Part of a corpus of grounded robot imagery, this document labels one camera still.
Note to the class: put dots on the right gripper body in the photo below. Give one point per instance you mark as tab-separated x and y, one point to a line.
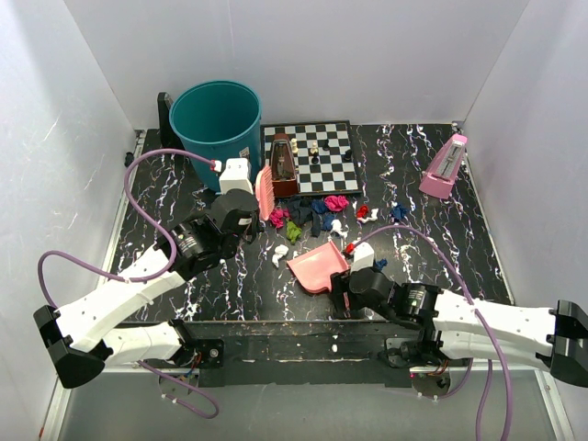
339	282

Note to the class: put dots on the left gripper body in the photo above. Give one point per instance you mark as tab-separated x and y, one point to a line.
254	228

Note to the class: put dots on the pink dustpan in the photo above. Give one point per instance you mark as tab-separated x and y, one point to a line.
314	269

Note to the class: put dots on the pink hand brush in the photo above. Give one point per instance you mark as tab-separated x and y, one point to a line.
264	193

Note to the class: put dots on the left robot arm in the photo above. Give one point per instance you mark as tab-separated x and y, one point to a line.
85	336

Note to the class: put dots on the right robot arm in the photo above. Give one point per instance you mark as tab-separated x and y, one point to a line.
450	327

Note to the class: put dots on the magenta paper scrap left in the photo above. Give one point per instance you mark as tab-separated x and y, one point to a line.
278	217

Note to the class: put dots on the green paper scrap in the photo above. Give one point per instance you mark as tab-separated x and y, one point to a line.
293	232

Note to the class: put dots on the blue paper scrap lower centre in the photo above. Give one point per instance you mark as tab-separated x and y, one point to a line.
327	222

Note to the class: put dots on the small white paper scrap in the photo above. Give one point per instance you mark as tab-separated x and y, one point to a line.
337	228

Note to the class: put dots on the brown wooden metronome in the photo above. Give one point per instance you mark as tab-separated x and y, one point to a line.
283	168

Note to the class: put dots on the red paper scrap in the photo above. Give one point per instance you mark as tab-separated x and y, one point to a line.
362	212

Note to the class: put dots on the blue paper scrap far right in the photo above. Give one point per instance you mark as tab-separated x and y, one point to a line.
398	212

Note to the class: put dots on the teal plastic bucket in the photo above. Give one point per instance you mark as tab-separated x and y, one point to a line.
220	120

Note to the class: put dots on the black and white chessboard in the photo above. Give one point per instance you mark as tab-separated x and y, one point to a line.
331	175

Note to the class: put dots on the black metronome behind bucket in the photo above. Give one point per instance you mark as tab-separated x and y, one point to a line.
168	137

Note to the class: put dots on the black chess piece right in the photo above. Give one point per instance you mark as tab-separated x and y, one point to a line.
348	156

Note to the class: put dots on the pink metronome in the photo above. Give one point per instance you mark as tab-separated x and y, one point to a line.
441	174

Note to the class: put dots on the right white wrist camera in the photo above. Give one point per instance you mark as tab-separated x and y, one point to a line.
363	256

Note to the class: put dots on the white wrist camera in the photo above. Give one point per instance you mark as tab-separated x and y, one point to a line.
363	256
235	173

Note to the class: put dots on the blue paper scrap by dustpan handle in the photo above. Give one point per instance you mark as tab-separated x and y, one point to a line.
380	264

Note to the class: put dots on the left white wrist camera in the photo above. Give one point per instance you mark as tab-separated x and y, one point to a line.
235	173

